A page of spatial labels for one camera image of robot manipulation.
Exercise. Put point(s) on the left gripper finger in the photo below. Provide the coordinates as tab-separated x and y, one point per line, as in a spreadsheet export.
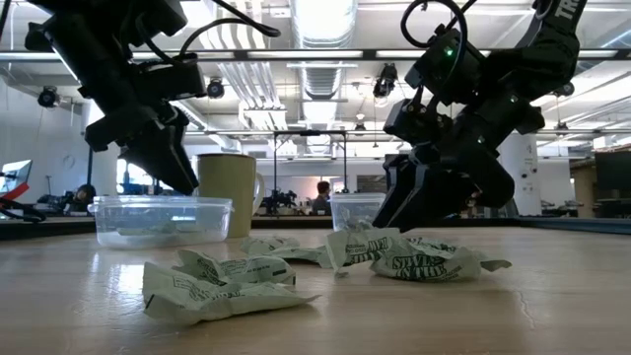
158	165
185	153

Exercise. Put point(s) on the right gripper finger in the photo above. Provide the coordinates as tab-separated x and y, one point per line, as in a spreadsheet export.
401	187
458	192

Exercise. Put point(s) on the small clear plastic container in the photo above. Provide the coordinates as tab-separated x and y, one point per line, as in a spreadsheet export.
352	207

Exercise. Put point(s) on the black background robot arm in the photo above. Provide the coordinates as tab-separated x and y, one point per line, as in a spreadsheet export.
278	199

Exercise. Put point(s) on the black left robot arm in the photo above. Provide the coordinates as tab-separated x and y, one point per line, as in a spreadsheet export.
74	29

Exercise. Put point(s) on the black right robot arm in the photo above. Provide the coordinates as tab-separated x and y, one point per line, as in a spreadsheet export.
557	44

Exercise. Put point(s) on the black ceiling spotlight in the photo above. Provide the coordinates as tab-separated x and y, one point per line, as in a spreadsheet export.
384	81
564	89
48	97
215	90

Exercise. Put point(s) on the white round column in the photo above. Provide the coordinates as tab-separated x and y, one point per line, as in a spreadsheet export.
520	177

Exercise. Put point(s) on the wide clear plastic container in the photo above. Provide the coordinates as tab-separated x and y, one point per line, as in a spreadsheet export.
207	217

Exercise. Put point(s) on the person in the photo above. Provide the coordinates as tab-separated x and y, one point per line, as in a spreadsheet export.
85	194
323	197

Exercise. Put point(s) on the black computer monitor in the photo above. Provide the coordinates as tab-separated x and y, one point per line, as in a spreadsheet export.
613	172

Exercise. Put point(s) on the black beam with light strips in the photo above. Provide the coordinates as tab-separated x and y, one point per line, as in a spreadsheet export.
305	54

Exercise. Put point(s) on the red bar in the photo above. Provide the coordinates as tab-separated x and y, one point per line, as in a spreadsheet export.
17	191

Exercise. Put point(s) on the tilted grey screen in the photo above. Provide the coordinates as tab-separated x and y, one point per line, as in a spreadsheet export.
15	175

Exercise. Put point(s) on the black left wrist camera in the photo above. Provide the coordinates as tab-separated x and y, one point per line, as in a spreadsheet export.
118	130

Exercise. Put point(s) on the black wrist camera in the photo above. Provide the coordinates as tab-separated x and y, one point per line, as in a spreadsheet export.
411	120
118	130

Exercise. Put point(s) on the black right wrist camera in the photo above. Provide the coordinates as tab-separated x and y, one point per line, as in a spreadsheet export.
411	120

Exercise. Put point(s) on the black background frame stand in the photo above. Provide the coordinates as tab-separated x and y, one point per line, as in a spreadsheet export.
310	132

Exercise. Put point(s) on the black aluminium table frame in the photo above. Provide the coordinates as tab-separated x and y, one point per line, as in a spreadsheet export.
567	224

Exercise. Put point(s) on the silver round ceiling duct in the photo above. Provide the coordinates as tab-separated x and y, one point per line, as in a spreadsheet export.
323	79

